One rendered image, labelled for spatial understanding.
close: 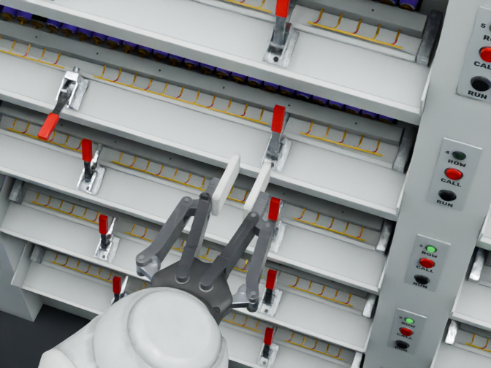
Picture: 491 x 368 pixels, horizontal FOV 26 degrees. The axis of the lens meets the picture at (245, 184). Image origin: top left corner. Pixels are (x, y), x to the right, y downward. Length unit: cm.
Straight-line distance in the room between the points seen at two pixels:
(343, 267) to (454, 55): 49
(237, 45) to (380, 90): 16
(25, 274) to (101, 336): 113
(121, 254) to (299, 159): 48
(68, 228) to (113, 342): 94
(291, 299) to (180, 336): 86
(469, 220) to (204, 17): 37
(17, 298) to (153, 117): 72
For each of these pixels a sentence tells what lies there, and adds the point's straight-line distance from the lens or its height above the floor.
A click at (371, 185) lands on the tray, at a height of 74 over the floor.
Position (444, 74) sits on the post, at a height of 100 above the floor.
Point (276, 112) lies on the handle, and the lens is 120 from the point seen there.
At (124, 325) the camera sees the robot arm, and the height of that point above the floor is 111.
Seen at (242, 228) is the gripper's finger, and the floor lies 85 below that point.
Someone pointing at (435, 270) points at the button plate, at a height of 64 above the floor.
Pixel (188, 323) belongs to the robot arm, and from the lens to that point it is 77.
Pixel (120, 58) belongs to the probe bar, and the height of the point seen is 78.
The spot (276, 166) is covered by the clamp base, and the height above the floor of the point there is 76.
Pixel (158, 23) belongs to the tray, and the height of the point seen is 93.
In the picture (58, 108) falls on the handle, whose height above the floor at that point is 76.
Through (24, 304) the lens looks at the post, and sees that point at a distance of 196.
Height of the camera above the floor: 179
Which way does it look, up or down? 57 degrees down
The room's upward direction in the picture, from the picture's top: straight up
